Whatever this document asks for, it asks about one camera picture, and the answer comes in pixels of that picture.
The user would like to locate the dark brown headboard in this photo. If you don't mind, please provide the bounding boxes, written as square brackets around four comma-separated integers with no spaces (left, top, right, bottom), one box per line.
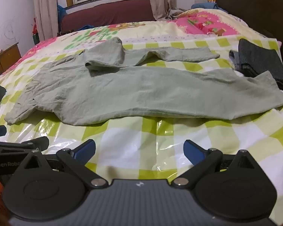
[215,0,283,76]

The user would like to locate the green checked plastic bed cover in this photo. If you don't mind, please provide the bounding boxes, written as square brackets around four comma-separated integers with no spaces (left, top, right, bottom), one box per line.
[0,34,283,209]

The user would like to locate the beige curtain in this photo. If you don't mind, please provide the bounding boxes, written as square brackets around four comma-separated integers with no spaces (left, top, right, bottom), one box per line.
[146,0,178,20]
[29,0,60,40]

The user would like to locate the maroon sofa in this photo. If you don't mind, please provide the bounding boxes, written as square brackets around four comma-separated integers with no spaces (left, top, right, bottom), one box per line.
[61,0,156,32]

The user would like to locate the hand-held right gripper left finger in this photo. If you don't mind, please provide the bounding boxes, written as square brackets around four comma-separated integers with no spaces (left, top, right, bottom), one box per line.
[7,139,109,189]

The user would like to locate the blue folded garment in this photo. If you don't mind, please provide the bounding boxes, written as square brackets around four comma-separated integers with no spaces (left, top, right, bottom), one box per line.
[191,2,227,12]

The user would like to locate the grey crumpled cloth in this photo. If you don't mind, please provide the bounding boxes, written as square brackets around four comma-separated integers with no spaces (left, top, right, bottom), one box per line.
[166,8,188,20]

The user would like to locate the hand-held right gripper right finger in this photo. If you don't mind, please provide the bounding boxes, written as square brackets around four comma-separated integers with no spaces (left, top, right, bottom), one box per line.
[171,140,273,189]

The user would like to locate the blue cloth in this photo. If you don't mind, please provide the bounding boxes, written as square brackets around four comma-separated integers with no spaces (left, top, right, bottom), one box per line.
[57,4,68,29]

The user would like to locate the dark grey ribbed garment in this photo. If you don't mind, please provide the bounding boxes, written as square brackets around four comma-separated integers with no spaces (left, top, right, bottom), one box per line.
[228,38,283,92]

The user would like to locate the pink floral bed sheet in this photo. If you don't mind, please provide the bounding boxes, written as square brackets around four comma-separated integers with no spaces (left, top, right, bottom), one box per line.
[21,7,282,60]

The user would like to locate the grey-green pants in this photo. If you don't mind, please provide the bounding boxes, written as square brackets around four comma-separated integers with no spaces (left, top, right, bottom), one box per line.
[4,36,283,126]

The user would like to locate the wooden desk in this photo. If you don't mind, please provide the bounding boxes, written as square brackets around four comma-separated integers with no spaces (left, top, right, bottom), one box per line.
[0,42,22,82]

